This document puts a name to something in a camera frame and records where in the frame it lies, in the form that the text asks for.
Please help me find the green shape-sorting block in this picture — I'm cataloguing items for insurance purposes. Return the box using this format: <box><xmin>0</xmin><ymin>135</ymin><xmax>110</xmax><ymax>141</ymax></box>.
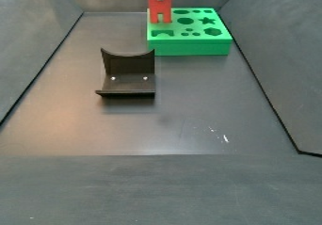
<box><xmin>146</xmin><ymin>8</ymin><xmax>233</xmax><ymax>56</ymax></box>

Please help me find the red double-square peg object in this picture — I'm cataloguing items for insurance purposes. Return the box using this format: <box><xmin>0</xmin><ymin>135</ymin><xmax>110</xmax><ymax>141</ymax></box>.
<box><xmin>149</xmin><ymin>0</ymin><xmax>171</xmax><ymax>24</ymax></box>

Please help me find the black curved holder stand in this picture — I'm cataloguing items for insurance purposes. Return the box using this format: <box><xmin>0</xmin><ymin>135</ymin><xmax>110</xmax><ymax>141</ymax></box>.
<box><xmin>97</xmin><ymin>49</ymin><xmax>157</xmax><ymax>97</ymax></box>

